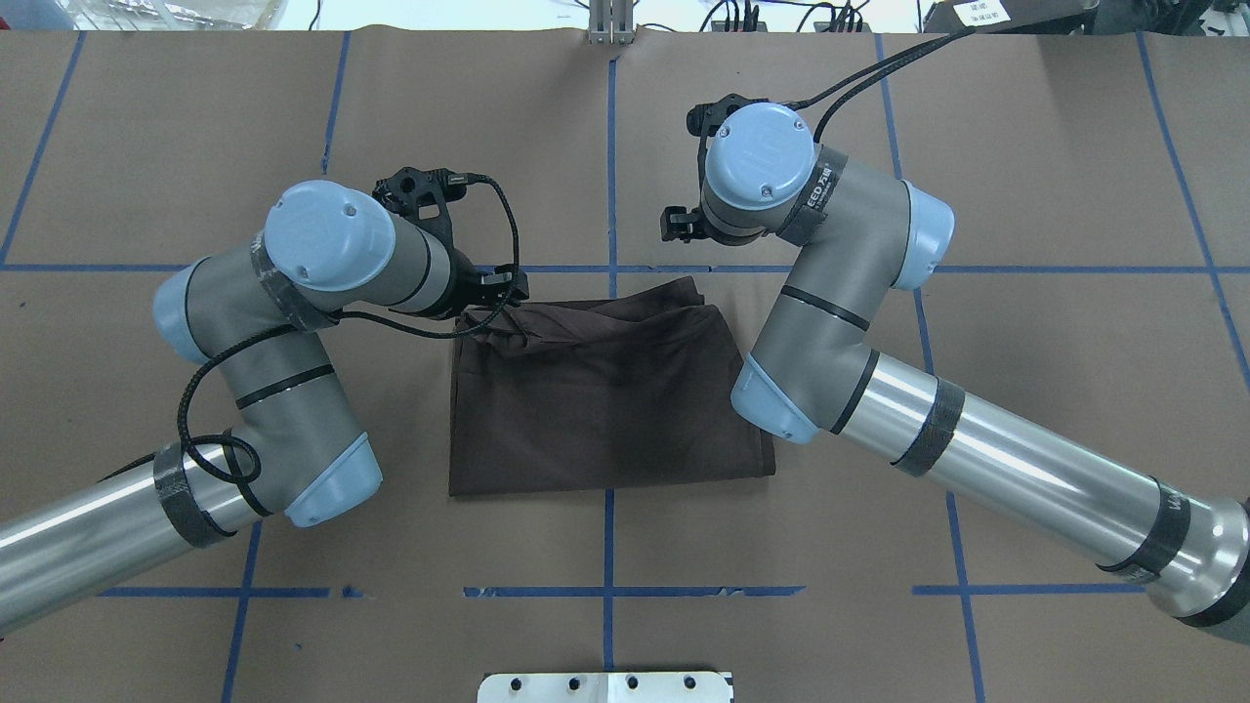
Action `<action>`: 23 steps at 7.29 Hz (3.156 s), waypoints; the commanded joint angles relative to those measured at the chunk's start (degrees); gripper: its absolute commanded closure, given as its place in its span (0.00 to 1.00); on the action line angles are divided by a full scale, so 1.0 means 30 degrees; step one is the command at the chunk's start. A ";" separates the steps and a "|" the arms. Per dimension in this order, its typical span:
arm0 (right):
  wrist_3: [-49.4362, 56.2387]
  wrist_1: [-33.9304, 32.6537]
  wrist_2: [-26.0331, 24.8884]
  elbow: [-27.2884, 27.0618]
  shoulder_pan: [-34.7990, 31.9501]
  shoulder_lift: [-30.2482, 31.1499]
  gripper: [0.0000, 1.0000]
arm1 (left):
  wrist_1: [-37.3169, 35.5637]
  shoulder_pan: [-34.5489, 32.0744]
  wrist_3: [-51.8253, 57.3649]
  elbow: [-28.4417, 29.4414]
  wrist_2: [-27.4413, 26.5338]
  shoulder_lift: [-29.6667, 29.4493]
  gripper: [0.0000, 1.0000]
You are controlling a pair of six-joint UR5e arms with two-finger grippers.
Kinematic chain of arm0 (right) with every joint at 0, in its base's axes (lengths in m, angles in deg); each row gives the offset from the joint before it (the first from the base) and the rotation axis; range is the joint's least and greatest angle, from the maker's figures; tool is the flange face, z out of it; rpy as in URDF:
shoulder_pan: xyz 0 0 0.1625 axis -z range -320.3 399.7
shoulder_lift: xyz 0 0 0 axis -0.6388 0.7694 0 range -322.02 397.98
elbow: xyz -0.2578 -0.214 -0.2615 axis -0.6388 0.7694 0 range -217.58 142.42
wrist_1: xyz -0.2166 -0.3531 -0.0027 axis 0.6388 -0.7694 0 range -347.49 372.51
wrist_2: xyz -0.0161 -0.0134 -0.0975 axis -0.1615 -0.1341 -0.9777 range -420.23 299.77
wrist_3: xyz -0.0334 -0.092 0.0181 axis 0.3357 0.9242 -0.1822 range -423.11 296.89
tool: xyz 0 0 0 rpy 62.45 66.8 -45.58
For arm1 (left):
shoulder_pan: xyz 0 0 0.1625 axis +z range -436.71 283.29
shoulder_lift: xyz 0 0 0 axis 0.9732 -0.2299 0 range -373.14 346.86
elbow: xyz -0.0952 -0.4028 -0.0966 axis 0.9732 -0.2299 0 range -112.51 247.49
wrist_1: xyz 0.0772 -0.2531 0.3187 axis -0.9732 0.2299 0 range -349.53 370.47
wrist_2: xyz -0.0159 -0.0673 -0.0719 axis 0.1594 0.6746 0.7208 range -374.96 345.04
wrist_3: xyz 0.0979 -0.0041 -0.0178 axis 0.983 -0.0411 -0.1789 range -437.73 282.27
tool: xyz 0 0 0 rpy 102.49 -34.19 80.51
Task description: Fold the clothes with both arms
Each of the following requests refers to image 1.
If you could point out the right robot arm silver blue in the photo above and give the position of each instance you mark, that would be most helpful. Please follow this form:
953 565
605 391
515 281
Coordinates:
860 233

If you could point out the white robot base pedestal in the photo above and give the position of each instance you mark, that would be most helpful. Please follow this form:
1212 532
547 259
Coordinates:
654 686

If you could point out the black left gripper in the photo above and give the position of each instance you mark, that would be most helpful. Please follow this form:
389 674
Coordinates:
462 279

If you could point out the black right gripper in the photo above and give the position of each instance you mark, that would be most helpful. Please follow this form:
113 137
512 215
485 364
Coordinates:
679 224

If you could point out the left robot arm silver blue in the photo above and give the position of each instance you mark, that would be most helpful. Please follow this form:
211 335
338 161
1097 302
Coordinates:
264 427

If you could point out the dark brown t-shirt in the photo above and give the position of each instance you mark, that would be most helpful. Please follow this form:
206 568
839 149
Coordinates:
599 394

